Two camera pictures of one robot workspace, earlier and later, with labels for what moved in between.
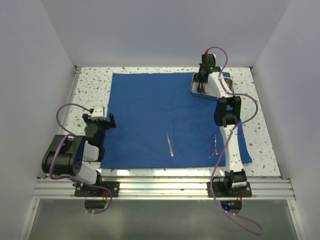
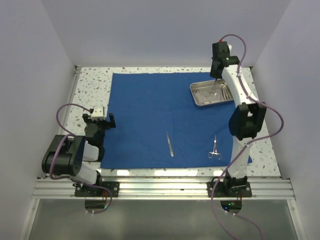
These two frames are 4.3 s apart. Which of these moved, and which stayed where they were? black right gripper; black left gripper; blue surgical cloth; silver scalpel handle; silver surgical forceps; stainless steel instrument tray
Moved: stainless steel instrument tray; black right gripper
Stayed: silver surgical forceps; silver scalpel handle; blue surgical cloth; black left gripper
